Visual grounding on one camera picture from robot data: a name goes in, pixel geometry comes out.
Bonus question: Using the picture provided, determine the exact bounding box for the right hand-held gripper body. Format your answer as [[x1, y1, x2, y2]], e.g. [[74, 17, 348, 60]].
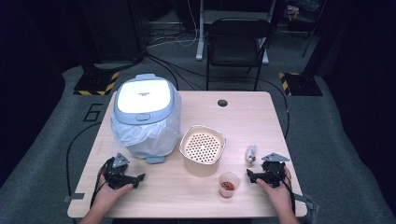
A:
[[261, 152, 291, 189]]

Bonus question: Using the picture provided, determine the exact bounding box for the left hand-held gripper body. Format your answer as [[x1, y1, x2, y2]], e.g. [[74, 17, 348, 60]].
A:
[[104, 152, 131, 190]]

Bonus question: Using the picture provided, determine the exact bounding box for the silver wrapper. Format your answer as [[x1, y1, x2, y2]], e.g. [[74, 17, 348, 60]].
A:
[[245, 144, 259, 164]]

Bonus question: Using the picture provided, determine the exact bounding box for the clear plastic cup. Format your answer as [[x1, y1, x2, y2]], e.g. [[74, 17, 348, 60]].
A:
[[218, 171, 241, 199]]

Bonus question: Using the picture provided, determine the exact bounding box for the white plastic trash bag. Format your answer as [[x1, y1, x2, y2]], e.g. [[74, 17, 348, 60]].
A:
[[110, 92, 183, 160]]

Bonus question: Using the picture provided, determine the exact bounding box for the beige perforated container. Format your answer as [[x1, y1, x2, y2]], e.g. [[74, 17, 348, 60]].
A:
[[178, 124, 227, 178]]

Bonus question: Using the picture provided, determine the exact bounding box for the grey white pedal trash can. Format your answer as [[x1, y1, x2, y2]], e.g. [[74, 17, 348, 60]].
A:
[[112, 73, 182, 165]]

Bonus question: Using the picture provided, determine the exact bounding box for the person's right hand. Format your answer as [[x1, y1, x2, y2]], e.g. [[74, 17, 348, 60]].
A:
[[255, 166, 294, 209]]

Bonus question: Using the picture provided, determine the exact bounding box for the person's left hand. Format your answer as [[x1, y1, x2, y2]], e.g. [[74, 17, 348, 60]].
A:
[[92, 174, 134, 210]]

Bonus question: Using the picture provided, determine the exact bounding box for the grey tape strip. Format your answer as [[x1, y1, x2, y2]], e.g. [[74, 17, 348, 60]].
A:
[[63, 192, 86, 203], [292, 192, 314, 210]]

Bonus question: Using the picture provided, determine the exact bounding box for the striped black stand base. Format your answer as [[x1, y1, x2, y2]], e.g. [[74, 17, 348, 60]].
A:
[[73, 70, 120, 96], [278, 72, 323, 97]]

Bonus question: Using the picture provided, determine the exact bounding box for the black folding chair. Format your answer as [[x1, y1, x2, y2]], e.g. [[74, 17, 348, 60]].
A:
[[205, 18, 273, 91]]

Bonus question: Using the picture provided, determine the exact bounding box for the dark cabinet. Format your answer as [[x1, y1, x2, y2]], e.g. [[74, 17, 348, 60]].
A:
[[78, 0, 147, 64]]

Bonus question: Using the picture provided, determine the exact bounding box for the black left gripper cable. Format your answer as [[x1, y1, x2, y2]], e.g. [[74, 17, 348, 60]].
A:
[[89, 158, 115, 209]]

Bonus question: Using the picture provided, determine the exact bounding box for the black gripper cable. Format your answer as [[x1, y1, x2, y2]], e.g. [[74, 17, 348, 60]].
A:
[[89, 158, 115, 209], [264, 162, 297, 216]]

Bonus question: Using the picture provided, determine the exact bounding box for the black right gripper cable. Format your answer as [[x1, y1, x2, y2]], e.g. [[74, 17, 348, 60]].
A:
[[264, 162, 297, 216]]

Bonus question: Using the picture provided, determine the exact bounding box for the black floor cable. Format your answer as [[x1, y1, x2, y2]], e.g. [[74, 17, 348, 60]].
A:
[[258, 77, 291, 139], [64, 120, 103, 197]]

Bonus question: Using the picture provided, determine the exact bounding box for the white floor cable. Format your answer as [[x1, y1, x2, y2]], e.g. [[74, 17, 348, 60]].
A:
[[146, 0, 200, 49]]

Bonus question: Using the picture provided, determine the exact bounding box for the white metal desk frame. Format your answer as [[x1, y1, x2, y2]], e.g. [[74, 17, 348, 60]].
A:
[[195, 0, 271, 65]]

